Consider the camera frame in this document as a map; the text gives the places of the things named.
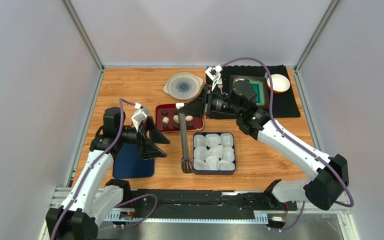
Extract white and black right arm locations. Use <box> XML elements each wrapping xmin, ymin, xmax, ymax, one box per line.
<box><xmin>179</xmin><ymin>79</ymin><xmax>349</xmax><ymax>211</ymax></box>

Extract silver fork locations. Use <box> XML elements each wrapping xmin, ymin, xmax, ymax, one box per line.
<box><xmin>216</xmin><ymin>82</ymin><xmax>224</xmax><ymax>94</ymax></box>

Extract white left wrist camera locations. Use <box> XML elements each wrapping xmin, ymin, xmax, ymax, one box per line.
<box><xmin>131</xmin><ymin>102</ymin><xmax>150</xmax><ymax>132</ymax></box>

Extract oval white chocolate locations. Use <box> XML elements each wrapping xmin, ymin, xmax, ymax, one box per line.
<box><xmin>185</xmin><ymin>115</ymin><xmax>193</xmax><ymax>122</ymax></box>

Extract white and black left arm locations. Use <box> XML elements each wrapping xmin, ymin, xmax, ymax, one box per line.
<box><xmin>45</xmin><ymin>103</ymin><xmax>170</xmax><ymax>240</ymax></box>

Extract white cube chocolate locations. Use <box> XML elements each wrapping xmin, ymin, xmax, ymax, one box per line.
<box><xmin>162</xmin><ymin>117</ymin><xmax>170</xmax><ymax>124</ymax></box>

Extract stainless steel serving tongs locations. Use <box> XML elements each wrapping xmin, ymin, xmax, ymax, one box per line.
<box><xmin>178</xmin><ymin>110</ymin><xmax>194</xmax><ymax>174</ymax></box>

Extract dark blue box lid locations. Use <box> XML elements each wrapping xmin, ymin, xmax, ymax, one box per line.
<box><xmin>112</xmin><ymin>144</ymin><xmax>155</xmax><ymax>179</ymax></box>

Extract white paper cup seven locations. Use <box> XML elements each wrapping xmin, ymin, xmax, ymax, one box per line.
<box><xmin>205</xmin><ymin>156</ymin><xmax>220</xmax><ymax>171</ymax></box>

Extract white paper cup six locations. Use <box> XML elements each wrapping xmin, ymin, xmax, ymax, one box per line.
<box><xmin>193</xmin><ymin>159</ymin><xmax>208</xmax><ymax>171</ymax></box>

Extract white and orange bowl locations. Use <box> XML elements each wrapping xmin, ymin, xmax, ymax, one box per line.
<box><xmin>271</xmin><ymin>74</ymin><xmax>291</xmax><ymax>94</ymax></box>

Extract white paper cup four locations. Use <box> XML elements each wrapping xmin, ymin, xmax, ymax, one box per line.
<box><xmin>193</xmin><ymin>146</ymin><xmax>208</xmax><ymax>161</ymax></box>

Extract white paper cup one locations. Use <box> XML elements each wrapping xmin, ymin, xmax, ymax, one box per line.
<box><xmin>193</xmin><ymin>134</ymin><xmax>208</xmax><ymax>148</ymax></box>

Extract green square ceramic plate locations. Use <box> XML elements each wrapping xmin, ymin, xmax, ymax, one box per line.
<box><xmin>229</xmin><ymin>75</ymin><xmax>270</xmax><ymax>109</ymax></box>

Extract black placemat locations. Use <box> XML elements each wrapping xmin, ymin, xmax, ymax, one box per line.
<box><xmin>214</xmin><ymin>65</ymin><xmax>301</xmax><ymax>118</ymax></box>

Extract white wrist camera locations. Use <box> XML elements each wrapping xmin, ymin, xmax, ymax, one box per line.
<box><xmin>205</xmin><ymin>65</ymin><xmax>223</xmax><ymax>91</ymax></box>
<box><xmin>131</xmin><ymin>102</ymin><xmax>150</xmax><ymax>132</ymax></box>

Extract white paper cup five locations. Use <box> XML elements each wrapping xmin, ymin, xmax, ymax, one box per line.
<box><xmin>208</xmin><ymin>144</ymin><xmax>224</xmax><ymax>159</ymax></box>

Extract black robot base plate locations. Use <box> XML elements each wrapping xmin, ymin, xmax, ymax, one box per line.
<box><xmin>99</xmin><ymin>188</ymin><xmax>298</xmax><ymax>221</ymax></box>

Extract translucent round lid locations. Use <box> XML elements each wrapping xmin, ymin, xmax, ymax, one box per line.
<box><xmin>163</xmin><ymin>72</ymin><xmax>204</xmax><ymax>101</ymax></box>

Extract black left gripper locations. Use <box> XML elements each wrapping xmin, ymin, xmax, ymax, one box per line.
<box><xmin>117</xmin><ymin>116</ymin><xmax>169</xmax><ymax>160</ymax></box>

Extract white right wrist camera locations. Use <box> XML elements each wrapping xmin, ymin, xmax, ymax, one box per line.
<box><xmin>205</xmin><ymin>65</ymin><xmax>223</xmax><ymax>91</ymax></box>

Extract dark blue chocolate box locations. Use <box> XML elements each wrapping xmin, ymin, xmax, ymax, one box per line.
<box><xmin>192</xmin><ymin>132</ymin><xmax>237</xmax><ymax>175</ymax></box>

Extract white paper cup eight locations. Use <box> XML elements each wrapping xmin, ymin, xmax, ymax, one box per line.
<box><xmin>221</xmin><ymin>147</ymin><xmax>235</xmax><ymax>163</ymax></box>

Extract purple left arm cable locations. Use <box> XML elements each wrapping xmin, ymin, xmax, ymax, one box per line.
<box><xmin>49</xmin><ymin>98</ymin><xmax>159</xmax><ymax>240</ymax></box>

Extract white paper cup three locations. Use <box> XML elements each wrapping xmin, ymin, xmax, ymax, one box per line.
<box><xmin>220</xmin><ymin>132</ymin><xmax>234</xmax><ymax>148</ymax></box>

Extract aluminium frame rail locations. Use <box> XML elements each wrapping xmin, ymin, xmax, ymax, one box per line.
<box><xmin>47</xmin><ymin>186</ymin><xmax>353</xmax><ymax>224</ymax></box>

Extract white paper cup two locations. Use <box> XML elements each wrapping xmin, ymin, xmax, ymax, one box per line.
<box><xmin>205</xmin><ymin>133</ymin><xmax>221</xmax><ymax>148</ymax></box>

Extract red chocolate tray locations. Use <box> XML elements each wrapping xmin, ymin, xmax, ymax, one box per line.
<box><xmin>155</xmin><ymin>103</ymin><xmax>204</xmax><ymax>133</ymax></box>

